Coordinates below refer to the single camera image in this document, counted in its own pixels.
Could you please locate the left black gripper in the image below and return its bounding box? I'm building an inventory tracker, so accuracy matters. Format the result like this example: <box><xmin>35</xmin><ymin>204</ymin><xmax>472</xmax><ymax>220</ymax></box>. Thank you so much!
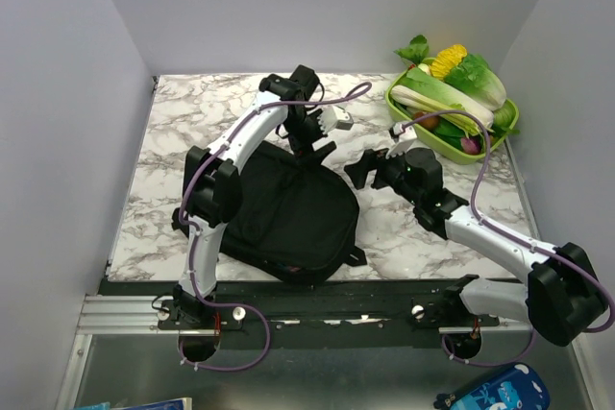
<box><xmin>283</xmin><ymin>109</ymin><xmax>336</xmax><ymax>176</ymax></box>

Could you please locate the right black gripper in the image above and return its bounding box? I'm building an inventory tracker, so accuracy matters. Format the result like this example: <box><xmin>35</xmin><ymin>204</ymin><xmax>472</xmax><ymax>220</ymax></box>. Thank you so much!
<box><xmin>344</xmin><ymin>140</ymin><xmax>421</xmax><ymax>206</ymax></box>

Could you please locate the black student backpack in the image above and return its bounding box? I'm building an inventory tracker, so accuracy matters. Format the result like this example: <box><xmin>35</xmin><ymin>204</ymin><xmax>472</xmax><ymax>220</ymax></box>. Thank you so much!
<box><xmin>171</xmin><ymin>140</ymin><xmax>369</xmax><ymax>286</ymax></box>

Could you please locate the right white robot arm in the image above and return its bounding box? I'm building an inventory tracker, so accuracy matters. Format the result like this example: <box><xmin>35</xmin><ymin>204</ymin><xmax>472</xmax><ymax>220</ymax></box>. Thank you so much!
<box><xmin>344</xmin><ymin>148</ymin><xmax>608</xmax><ymax>347</ymax></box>

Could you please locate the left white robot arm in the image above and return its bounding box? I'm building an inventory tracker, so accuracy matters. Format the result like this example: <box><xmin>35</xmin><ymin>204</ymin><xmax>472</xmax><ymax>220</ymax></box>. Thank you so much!
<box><xmin>173</xmin><ymin>65</ymin><xmax>335</xmax><ymax>328</ymax></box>

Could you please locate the green vegetable tray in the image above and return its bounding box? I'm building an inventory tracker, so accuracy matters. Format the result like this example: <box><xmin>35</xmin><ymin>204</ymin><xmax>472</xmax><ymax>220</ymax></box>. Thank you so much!
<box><xmin>384</xmin><ymin>71</ymin><xmax>519</xmax><ymax>165</ymax></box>

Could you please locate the napa cabbage toy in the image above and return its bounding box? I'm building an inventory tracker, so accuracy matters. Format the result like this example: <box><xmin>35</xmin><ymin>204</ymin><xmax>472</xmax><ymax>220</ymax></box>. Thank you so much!
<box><xmin>390</xmin><ymin>67</ymin><xmax>494</xmax><ymax>130</ymax></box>

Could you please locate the green leaf sprig toy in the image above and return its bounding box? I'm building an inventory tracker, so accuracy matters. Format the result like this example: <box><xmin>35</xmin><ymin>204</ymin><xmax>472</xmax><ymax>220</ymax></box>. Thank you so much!
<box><xmin>394</xmin><ymin>35</ymin><xmax>430</xmax><ymax>65</ymax></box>

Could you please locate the yellow corn toy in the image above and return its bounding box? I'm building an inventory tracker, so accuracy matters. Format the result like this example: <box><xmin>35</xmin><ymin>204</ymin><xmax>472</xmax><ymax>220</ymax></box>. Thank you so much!
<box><xmin>430</xmin><ymin>44</ymin><xmax>468</xmax><ymax>81</ymax></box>

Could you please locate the green lettuce toy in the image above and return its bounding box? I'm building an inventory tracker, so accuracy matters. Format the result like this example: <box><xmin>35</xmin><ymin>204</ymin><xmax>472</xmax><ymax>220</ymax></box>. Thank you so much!
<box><xmin>444</xmin><ymin>54</ymin><xmax>506</xmax><ymax>111</ymax></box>

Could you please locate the blue pencil case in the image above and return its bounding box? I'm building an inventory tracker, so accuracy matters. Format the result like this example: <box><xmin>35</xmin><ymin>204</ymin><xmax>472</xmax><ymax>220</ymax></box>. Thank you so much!
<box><xmin>433</xmin><ymin>362</ymin><xmax>552</xmax><ymax>410</ymax></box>

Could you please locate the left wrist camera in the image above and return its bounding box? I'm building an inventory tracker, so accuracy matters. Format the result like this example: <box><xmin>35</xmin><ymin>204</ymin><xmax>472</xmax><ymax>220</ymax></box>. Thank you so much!
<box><xmin>317</xmin><ymin>106</ymin><xmax>354</xmax><ymax>134</ymax></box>

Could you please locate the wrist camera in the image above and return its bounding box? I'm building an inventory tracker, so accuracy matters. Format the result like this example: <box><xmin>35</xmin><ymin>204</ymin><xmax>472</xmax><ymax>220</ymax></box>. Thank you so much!
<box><xmin>317</xmin><ymin>106</ymin><xmax>354</xmax><ymax>134</ymax></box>
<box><xmin>385</xmin><ymin>122</ymin><xmax>417</xmax><ymax>158</ymax></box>

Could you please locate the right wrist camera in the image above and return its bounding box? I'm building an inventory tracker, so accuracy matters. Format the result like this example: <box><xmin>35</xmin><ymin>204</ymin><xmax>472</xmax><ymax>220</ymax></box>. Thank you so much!
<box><xmin>385</xmin><ymin>122</ymin><xmax>417</xmax><ymax>158</ymax></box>

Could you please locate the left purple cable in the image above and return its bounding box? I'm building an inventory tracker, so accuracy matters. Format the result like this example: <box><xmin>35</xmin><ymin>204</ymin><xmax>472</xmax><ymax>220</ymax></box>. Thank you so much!
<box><xmin>181</xmin><ymin>81</ymin><xmax>374</xmax><ymax>373</ymax></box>

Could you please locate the purple cable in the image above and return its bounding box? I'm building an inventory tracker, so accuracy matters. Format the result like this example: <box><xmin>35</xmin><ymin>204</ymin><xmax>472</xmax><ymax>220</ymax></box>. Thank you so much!
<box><xmin>181</xmin><ymin>81</ymin><xmax>374</xmax><ymax>373</ymax></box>
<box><xmin>391</xmin><ymin>109</ymin><xmax>615</xmax><ymax>368</ymax></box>

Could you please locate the black mounting base rail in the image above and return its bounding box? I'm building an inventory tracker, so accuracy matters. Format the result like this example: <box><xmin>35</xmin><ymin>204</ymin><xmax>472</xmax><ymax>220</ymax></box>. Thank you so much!
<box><xmin>98</xmin><ymin>277</ymin><xmax>510</xmax><ymax>351</ymax></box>

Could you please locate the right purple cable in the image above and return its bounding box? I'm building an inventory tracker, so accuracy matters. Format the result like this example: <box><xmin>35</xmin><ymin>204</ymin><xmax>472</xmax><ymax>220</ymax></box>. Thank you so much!
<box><xmin>391</xmin><ymin>109</ymin><xmax>615</xmax><ymax>368</ymax></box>

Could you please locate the aluminium extrusion rail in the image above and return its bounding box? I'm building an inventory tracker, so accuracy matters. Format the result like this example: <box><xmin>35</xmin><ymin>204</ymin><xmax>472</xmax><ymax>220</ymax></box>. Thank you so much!
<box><xmin>77</xmin><ymin>296</ymin><xmax>159</xmax><ymax>335</ymax></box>

